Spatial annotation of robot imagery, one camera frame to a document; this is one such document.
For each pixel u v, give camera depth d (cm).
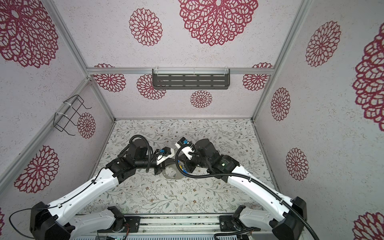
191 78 94
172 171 76
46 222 38
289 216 38
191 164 61
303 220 36
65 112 76
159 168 62
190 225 76
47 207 40
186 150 58
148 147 52
